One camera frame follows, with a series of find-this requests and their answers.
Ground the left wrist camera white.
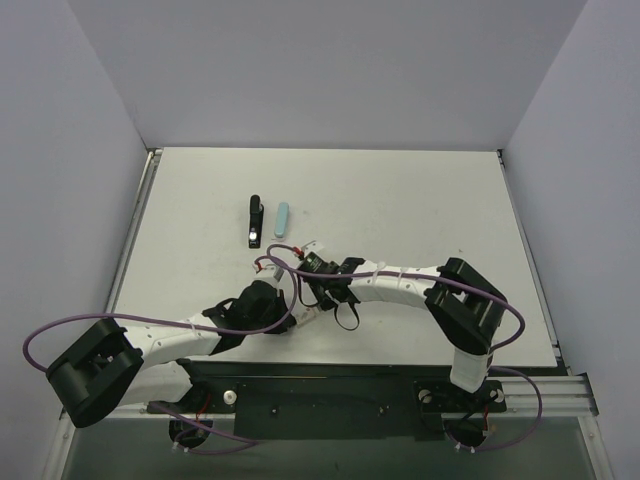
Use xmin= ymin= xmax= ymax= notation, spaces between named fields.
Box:
xmin=255 ymin=264 xmax=283 ymax=288

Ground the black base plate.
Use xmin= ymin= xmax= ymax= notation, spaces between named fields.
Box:
xmin=144 ymin=360 xmax=511 ymax=442

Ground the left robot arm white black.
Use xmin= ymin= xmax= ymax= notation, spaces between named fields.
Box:
xmin=46 ymin=280 xmax=297 ymax=428

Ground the staple box with red label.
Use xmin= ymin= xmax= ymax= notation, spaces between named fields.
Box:
xmin=292 ymin=305 xmax=322 ymax=327

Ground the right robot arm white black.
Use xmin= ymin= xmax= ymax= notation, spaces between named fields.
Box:
xmin=298 ymin=251 xmax=506 ymax=409

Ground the light blue white stapler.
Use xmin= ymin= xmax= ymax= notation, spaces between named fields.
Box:
xmin=272 ymin=202 xmax=290 ymax=241

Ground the black stapler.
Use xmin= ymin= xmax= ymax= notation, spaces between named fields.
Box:
xmin=248 ymin=194 xmax=264 ymax=249

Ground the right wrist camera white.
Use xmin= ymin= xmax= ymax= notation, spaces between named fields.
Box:
xmin=301 ymin=240 xmax=325 ymax=256

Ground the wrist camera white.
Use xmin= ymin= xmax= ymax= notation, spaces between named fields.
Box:
xmin=255 ymin=264 xmax=283 ymax=288
xmin=301 ymin=240 xmax=325 ymax=256

